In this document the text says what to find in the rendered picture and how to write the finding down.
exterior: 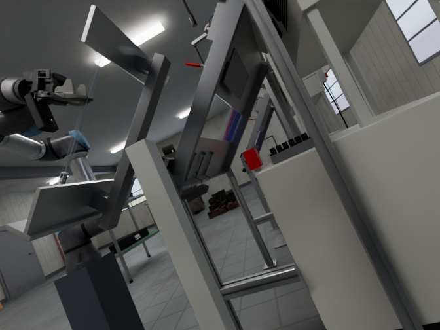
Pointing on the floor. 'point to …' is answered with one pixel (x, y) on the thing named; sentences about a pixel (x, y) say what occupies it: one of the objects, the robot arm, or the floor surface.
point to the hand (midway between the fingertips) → (86, 101)
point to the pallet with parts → (221, 203)
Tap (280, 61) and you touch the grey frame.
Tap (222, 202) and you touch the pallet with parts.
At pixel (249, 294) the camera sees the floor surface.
